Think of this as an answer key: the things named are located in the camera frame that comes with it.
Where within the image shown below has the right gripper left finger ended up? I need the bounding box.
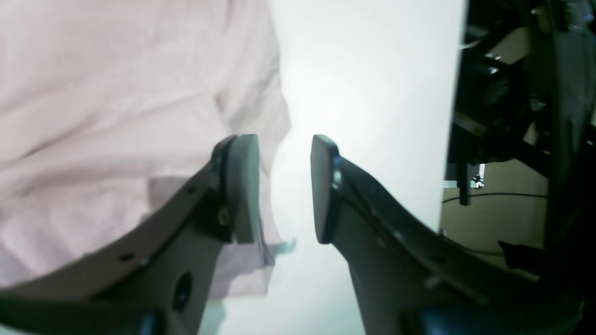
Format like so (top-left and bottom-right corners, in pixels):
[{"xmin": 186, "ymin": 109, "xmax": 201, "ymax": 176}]
[{"xmin": 0, "ymin": 135, "xmax": 260, "ymax": 335}]

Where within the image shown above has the pink T-shirt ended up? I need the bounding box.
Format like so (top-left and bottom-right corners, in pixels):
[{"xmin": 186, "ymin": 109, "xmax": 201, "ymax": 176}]
[{"xmin": 0, "ymin": 0, "xmax": 290, "ymax": 299}]

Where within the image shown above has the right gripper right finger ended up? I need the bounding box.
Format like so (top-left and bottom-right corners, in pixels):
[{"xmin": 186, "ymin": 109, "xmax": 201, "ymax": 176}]
[{"xmin": 311, "ymin": 135, "xmax": 584, "ymax": 335}]

